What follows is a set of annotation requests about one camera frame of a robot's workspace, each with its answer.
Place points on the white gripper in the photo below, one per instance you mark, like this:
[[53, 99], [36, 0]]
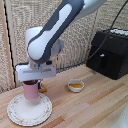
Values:
[[35, 71]]

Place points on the pink mug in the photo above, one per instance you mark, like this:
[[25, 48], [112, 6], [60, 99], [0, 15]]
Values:
[[30, 91]]

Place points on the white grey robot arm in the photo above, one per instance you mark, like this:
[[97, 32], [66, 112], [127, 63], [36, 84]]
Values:
[[53, 26]]

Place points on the small orange blue object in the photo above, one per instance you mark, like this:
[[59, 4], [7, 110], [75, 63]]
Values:
[[42, 88]]

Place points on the yellow butter block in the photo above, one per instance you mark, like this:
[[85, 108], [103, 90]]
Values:
[[73, 86], [79, 85]]

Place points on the white floral rim plate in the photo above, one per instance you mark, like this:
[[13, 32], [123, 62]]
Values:
[[23, 111]]

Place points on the small white bowl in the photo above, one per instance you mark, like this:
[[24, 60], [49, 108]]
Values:
[[76, 89]]

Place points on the black equipment box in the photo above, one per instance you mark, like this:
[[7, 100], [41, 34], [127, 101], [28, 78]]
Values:
[[110, 55]]

